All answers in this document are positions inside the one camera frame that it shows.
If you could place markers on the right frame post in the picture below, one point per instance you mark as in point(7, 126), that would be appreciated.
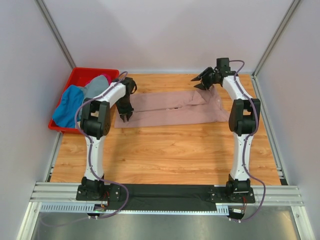
point(277, 35)

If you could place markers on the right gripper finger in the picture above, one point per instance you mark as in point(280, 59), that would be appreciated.
point(199, 77)
point(200, 86)

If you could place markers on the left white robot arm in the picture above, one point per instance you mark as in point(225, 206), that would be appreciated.
point(95, 124)

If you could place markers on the blue t shirt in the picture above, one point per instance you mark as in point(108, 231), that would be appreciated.
point(71, 99)

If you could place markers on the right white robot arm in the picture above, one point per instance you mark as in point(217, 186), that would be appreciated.
point(243, 122)

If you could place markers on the aluminium mounting rail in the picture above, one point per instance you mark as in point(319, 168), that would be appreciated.
point(61, 198)

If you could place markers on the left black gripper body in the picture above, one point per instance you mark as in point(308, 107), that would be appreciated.
point(125, 110)

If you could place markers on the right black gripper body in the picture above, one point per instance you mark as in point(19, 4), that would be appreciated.
point(206, 78)

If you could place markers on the left frame post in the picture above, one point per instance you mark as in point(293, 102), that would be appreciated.
point(55, 31)

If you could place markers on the frame post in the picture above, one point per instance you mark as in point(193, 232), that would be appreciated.
point(55, 31)
point(277, 35)

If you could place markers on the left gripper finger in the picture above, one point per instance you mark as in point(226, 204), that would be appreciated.
point(129, 115)
point(123, 117)

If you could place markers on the red plastic bin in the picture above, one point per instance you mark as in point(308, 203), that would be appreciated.
point(80, 76)

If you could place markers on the grey-blue t shirt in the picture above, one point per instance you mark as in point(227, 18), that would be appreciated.
point(95, 87)

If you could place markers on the pink printed t shirt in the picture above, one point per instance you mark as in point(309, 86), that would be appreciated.
point(174, 108)

